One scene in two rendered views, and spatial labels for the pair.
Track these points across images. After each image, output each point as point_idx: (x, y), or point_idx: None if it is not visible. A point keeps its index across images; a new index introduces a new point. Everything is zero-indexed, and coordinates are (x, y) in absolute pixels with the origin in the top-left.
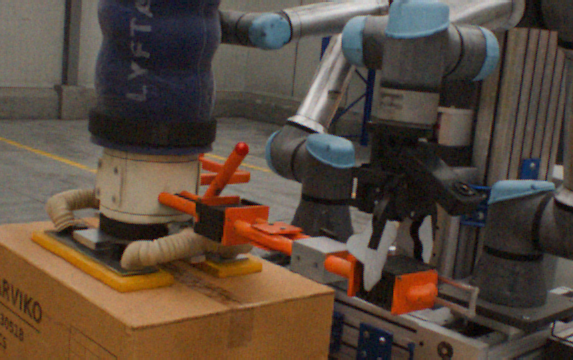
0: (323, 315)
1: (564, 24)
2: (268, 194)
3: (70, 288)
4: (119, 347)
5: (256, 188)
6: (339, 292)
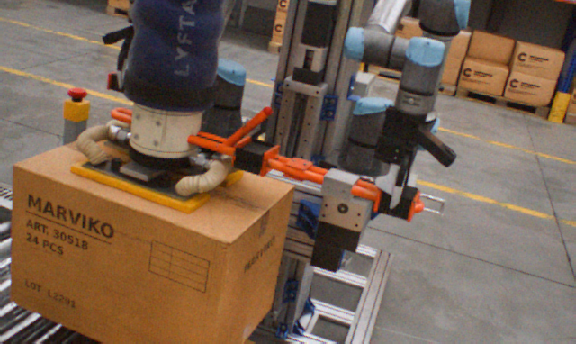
0: (290, 202)
1: (430, 19)
2: (13, 41)
3: (152, 215)
4: (212, 255)
5: (0, 36)
6: None
